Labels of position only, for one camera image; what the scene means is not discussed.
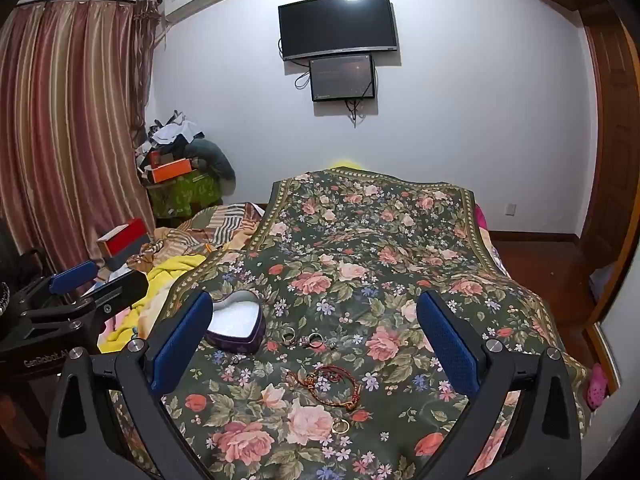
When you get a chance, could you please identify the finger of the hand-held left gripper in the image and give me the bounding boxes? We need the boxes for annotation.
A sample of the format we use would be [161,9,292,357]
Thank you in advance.
[10,271,150,353]
[10,260,99,318]

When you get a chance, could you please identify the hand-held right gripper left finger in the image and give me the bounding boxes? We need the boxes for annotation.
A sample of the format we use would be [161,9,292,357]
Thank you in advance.
[45,290,216,480]

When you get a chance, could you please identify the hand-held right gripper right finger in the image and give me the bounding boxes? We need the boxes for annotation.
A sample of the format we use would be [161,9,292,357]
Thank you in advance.
[416,289,583,480]

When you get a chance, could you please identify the purple heart-shaped tin box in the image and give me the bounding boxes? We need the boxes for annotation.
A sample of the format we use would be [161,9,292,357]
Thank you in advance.
[204,290,267,352]

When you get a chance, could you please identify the red string bracelet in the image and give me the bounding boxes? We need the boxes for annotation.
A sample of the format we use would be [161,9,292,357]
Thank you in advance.
[310,366,362,411]

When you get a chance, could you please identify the orange braided bracelet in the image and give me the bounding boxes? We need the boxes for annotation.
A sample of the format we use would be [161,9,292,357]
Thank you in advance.
[284,367,321,398]

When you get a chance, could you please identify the red and white box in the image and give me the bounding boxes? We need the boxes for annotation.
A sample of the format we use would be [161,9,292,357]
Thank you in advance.
[96,218,151,272]

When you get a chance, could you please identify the yellow blanket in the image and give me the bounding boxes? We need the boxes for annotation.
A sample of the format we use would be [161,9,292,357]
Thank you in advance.
[97,254,208,356]

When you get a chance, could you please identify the green patterned box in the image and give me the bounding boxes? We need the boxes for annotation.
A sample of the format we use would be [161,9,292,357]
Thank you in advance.
[146,167,223,220]

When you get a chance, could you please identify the striped patterned quilt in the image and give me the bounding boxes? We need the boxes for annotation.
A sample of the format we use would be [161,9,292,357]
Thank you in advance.
[127,202,268,271]

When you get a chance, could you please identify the floral blanket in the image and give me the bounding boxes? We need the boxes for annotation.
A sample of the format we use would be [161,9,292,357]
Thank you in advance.
[107,167,591,480]

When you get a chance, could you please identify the orange box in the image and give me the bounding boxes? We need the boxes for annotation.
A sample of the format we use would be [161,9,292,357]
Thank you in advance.
[148,158,193,184]

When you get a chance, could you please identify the pink blanket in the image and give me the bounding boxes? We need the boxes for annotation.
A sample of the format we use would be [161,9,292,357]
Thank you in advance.
[472,202,493,241]

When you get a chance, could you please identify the striped pink curtain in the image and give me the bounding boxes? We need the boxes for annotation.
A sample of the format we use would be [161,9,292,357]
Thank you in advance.
[0,0,161,281]

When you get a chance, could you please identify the pink slipper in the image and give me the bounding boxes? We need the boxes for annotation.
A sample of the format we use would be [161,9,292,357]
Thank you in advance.
[586,364,611,411]

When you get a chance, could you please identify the pile of clothes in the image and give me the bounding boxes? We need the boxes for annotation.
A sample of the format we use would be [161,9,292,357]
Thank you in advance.
[134,109,206,161]

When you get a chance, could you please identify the wooden door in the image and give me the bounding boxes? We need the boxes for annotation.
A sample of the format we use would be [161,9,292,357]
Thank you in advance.
[575,5,640,326]

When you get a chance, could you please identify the black metal frame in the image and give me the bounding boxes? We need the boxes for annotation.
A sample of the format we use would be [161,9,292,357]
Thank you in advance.
[20,246,55,286]

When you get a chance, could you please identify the small wall-mounted monitor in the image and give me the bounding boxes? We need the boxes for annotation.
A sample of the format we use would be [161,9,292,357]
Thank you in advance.
[308,54,376,103]

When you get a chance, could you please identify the wall-mounted television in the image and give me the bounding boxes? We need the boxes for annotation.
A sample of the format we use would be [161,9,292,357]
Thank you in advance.
[278,0,399,62]

